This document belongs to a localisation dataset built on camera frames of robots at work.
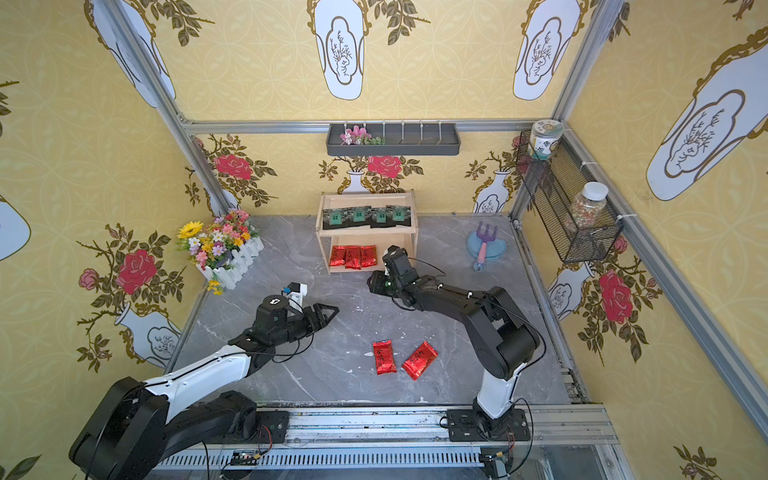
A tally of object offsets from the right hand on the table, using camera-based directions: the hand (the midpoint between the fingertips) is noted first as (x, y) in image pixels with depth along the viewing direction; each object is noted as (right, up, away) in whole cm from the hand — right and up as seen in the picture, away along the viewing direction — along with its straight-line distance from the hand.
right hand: (379, 275), depth 94 cm
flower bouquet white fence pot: (-47, +8, -3) cm, 48 cm away
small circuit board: (-32, -43, -21) cm, 58 cm away
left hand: (-15, -9, -8) cm, 19 cm away
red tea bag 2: (-14, +6, +9) cm, 18 cm away
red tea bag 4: (+2, -22, -11) cm, 24 cm away
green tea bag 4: (+7, +19, -2) cm, 20 cm away
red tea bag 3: (-4, +5, +9) cm, 11 cm away
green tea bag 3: (-7, +18, -2) cm, 20 cm away
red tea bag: (-9, +5, +9) cm, 14 cm away
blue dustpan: (+43, +8, +18) cm, 47 cm away
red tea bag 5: (+12, -23, -11) cm, 28 cm away
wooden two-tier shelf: (-7, +14, -4) cm, 16 cm away
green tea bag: (0, +18, -2) cm, 18 cm away
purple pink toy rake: (+39, +12, +20) cm, 45 cm away
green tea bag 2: (-14, +18, -2) cm, 22 cm away
